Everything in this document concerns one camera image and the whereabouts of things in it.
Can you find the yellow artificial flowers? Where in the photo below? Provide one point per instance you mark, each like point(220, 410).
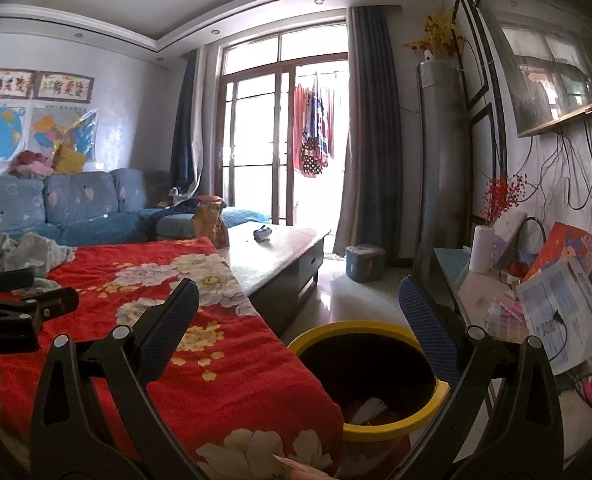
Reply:
point(438, 35)

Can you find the white vase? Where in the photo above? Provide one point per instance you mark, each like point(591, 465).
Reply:
point(479, 250)

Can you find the red berry branches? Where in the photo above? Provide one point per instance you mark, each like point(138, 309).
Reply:
point(503, 197)

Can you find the clear compartment box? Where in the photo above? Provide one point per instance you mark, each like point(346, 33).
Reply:
point(505, 322)

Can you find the white foam net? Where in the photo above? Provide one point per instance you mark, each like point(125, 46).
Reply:
point(368, 410)

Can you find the country map poster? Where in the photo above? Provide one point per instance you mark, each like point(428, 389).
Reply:
point(51, 130)

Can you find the glass top television cabinet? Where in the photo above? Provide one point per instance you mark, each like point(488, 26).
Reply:
point(455, 270)

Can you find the hanging clothes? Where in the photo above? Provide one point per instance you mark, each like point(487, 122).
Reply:
point(316, 130)

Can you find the yellow cushion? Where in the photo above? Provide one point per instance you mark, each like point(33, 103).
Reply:
point(68, 160)

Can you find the dark blue cloth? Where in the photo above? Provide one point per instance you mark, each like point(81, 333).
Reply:
point(191, 206)

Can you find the wall television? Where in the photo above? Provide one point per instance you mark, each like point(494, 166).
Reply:
point(550, 50)

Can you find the yellow rimmed trash bin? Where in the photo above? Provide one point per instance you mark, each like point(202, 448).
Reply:
point(321, 340)

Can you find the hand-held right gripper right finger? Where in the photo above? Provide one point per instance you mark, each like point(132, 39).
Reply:
point(425, 325)

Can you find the white blue cardboard box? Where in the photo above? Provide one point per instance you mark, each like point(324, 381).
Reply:
point(560, 310)

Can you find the glass balcony door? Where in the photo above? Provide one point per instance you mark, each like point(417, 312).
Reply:
point(256, 135)

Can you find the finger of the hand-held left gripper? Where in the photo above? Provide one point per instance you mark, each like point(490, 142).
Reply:
point(6, 281)
point(51, 302)

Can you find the red book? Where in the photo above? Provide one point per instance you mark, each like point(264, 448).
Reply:
point(565, 247)

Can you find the brown paper bag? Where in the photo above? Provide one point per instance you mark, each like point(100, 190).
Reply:
point(210, 225)

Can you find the calligraphy poster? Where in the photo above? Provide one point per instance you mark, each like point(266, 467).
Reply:
point(63, 87)
point(3, 84)

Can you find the dark blue curtain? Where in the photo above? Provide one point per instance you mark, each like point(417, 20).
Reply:
point(186, 135)

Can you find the dark blue case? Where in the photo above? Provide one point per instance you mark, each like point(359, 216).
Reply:
point(262, 234)

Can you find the person's right hand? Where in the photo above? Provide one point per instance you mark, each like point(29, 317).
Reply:
point(301, 467)

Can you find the grey green cloth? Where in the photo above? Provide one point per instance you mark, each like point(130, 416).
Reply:
point(21, 255)

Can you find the red floral blanket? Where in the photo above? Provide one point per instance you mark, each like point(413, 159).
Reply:
point(216, 360)

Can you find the wooden coffee table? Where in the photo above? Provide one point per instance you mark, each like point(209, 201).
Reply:
point(286, 260)

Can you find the grey standing air conditioner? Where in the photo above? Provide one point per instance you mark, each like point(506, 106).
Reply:
point(440, 160)

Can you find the pink clothes pile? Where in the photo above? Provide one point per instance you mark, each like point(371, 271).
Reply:
point(31, 165)

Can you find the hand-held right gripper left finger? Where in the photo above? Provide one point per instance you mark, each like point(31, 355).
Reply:
point(168, 330)

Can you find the grey curtain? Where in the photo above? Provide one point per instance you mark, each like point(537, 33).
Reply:
point(370, 135)

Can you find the blue storage box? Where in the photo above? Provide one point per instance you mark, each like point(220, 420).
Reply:
point(365, 264)

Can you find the blue heart print sofa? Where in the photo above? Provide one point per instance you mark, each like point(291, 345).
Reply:
point(76, 200)

